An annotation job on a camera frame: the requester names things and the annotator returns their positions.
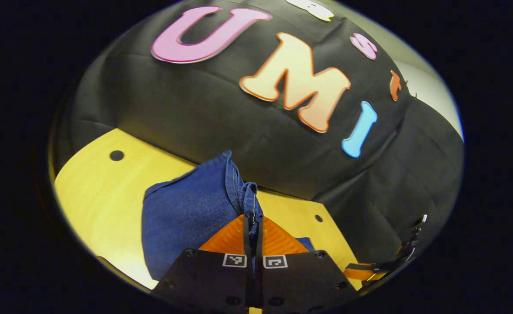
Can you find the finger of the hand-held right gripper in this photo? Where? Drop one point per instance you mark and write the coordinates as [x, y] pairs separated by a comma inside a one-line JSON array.
[[361, 272]]

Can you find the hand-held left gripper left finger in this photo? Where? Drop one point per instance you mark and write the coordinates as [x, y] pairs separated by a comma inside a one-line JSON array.
[[246, 246]]

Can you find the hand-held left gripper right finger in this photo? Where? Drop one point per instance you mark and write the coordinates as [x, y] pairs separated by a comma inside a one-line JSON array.
[[258, 246]]

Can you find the blue denim jeans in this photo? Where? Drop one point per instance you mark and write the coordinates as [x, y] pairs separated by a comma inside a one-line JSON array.
[[186, 218]]

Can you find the black backdrop cloth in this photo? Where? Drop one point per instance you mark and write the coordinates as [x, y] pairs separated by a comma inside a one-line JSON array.
[[239, 131]]

